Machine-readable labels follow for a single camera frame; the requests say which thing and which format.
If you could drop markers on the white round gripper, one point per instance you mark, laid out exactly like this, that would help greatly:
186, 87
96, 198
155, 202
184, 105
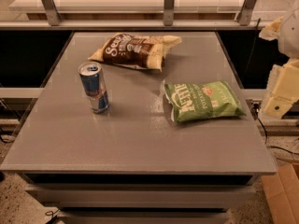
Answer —
291, 34

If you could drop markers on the blue silver redbull can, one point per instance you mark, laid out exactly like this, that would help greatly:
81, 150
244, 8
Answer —
92, 79

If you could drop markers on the green chip bag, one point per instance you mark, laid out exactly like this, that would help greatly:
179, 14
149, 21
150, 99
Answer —
202, 101

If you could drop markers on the cardboard box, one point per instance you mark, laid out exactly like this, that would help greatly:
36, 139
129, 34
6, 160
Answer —
282, 194

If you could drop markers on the grey drawer cabinet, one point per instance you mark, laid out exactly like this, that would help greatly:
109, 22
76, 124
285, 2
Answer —
133, 164

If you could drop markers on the metal shelf frame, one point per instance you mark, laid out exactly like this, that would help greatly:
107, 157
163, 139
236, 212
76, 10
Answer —
137, 15

